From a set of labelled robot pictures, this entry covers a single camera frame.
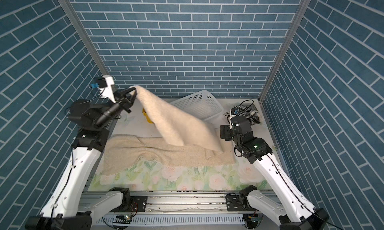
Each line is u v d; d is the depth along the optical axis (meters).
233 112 0.63
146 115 0.65
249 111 0.94
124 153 0.91
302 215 0.37
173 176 0.83
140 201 0.74
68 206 0.37
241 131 0.52
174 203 0.75
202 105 1.18
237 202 0.74
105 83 0.48
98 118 0.49
